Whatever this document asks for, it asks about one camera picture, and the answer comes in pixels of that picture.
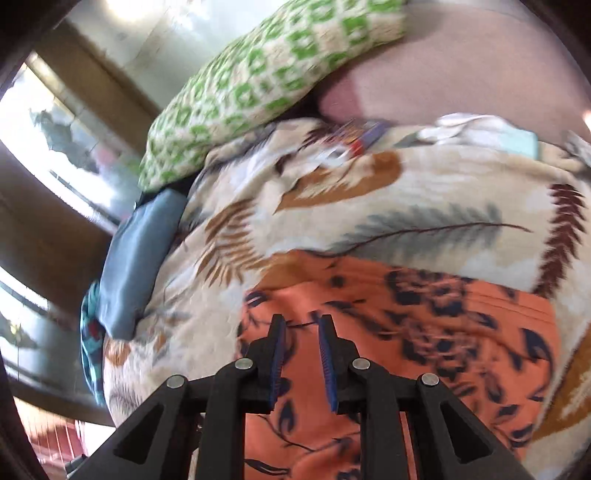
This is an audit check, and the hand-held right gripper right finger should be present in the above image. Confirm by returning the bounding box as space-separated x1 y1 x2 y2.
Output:
318 315 527 480

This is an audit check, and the green patterned pillow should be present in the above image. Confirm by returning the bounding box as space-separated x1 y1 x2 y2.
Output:
139 0 409 192

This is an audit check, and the teal patterned cloth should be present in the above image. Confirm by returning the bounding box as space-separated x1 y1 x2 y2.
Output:
80 281 109 404

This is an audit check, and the white and teal small cloth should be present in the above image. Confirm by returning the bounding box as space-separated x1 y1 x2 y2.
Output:
416 114 541 160

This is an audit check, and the window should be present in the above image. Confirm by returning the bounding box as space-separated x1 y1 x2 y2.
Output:
0 51 144 232

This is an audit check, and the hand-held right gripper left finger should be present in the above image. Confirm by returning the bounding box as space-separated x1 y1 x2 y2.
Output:
83 315 286 480

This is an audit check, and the blue cloth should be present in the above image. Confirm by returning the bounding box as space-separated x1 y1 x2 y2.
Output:
104 189 188 340

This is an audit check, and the pink pillow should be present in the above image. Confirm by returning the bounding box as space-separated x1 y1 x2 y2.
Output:
316 0 587 144

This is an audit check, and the colourful small packet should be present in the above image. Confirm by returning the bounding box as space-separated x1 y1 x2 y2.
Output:
323 121 386 160

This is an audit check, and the cream leaf-print blanket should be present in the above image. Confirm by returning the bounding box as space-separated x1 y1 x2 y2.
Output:
102 115 591 480

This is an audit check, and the orange floral garment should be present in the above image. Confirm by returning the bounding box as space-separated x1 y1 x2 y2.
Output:
238 258 561 480

